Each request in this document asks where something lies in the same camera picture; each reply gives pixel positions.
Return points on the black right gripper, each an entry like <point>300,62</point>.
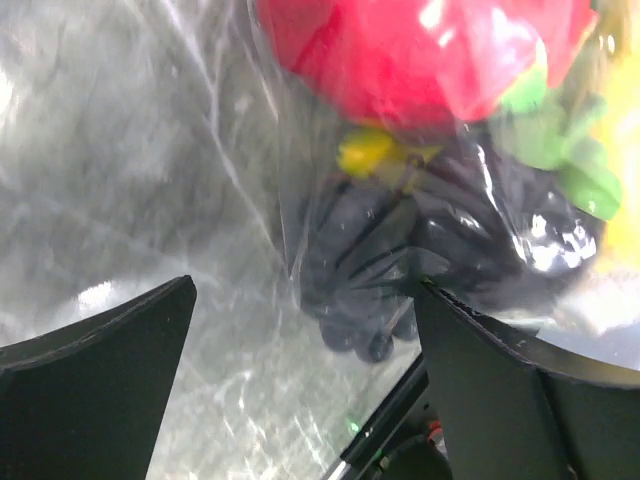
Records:
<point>402,439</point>

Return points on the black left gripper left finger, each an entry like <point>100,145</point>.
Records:
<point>86,401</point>

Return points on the red fake apple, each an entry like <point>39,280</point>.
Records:
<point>415,64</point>

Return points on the dark fake grapes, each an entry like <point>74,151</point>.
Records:
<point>510,242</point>

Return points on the yellow fake banana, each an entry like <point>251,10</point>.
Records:
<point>590,137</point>

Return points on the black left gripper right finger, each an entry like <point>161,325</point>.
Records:
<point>516,407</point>

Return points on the clear zip top bag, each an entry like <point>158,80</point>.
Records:
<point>489,149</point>

